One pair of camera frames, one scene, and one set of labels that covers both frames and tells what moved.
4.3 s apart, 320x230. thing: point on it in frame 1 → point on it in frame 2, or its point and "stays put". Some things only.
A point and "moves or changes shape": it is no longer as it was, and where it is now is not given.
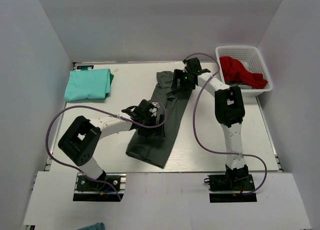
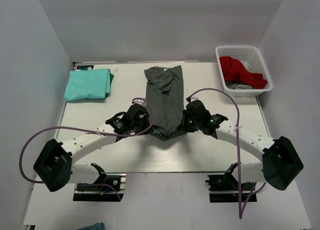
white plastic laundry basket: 244,66 stays put
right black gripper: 180,83 → 184,122
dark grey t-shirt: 156,149 moves or changes shape
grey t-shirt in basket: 245,86 stays put
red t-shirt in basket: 234,71 stays put
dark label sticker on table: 80,67 stays put
